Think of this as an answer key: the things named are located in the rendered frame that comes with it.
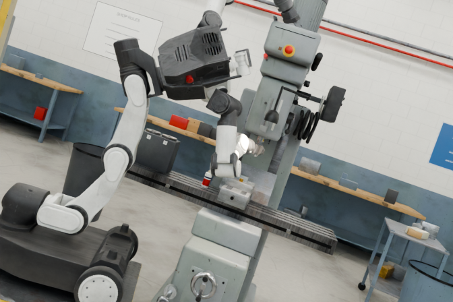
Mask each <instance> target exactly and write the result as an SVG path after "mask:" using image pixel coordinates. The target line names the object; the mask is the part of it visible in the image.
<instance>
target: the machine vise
mask: <svg viewBox="0 0 453 302"><path fill-rule="evenodd" d="M247 183H249V184H252V185H254V187H255V183H253V182H251V181H248V182H247ZM254 187H253V191H254V189H255V188H254ZM253 191H252V193H247V192H245V191H242V190H240V189H237V188H234V187H231V186H229V185H223V186H222V187H221V188H220V192H219V194H218V198H217V200H218V201H221V202H224V203H226V204H229V205H232V206H234V207H237V208H240V209H242V210H244V209H245V208H246V206H247V205H248V203H249V201H250V199H251V197H252V195H253ZM232 195H234V196H235V198H234V199H233V200H231V199H230V198H231V196H232Z"/></svg>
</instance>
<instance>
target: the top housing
mask: <svg viewBox="0 0 453 302"><path fill-rule="evenodd" d="M321 38H322V37H321V35H320V34H318V33H315V32H312V31H309V30H305V29H302V28H298V27H296V26H292V25H289V24H285V23H282V22H279V21H273V22H272V23H271V26H270V29H269V31H268V35H267V37H266V41H265V43H264V52H265V53H266V54H267V55H271V56H273V57H277V58H279V59H284V60H286V61H290V62H292V63H296V64H299V65H302V66H305V67H307V68H308V70H310V69H311V66H312V63H313V60H314V58H315V55H316V53H317V50H318V47H319V45H320V42H321ZM288 44H291V45H293V46H294V48H295V54H294V55H293V56H292V57H285V56H284V55H283V52H282V50H283V48H284V46H286V45H288ZM279 47H282V50H281V51H280V50H278V48H279ZM308 73H309V71H308V72H307V74H308Z"/></svg>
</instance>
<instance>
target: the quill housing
mask: <svg viewBox="0 0 453 302"><path fill-rule="evenodd" d="M281 86H284V87H286V88H289V89H291V90H294V91H297V87H296V85H294V84H291V83H288V82H285V81H282V80H279V79H276V78H273V77H270V76H268V75H265V76H263V77H262V78H261V81H260V84H259V87H258V91H257V93H256V95H255V98H254V101H253V104H252V107H251V110H250V113H249V116H248V118H247V120H246V124H245V129H246V131H248V132H249V133H253V134H256V135H259V136H262V137H263V138H267V139H269V140H273V141H278V140H279V139H280V137H281V135H282V131H283V129H284V126H285V123H286V120H287V117H288V115H289V112H290V109H291V106H292V104H293V103H294V100H295V96H296V94H294V93H292V92H289V91H287V90H284V89H283V91H282V94H281V96H280V100H279V102H278V106H277V107H276V111H277V112H278V114H279V120H278V124H275V123H272V122H270V123H269V125H268V128H267V131H266V132H263V131H260V130H259V128H260V124H261V122H262V119H263V116H264V113H265V110H266V107H267V105H268V101H269V99H270V95H271V93H272V92H273V93H277V94H279V92H280V89H281ZM265 102H267V104H264V103H265Z"/></svg>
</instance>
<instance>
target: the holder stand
mask: <svg viewBox="0 0 453 302"><path fill-rule="evenodd" d="M180 143H181V142H180V141H178V140H177V138H174V137H173V136H170V135H166V134H162V135H161V133H160V132H159V131H155V130H153V129H146V130H144V132H143V134H142V137H141V140H140V142H139V144H138V149H137V153H136V159H135V162H136V163H138V164H142V165H144V166H146V167H150V168H152V169H155V170H157V171H160V172H163V173H168V172H170V171H171V169H172V167H173V163H174V161H175V157H176V155H177V151H178V149H179V145H180Z"/></svg>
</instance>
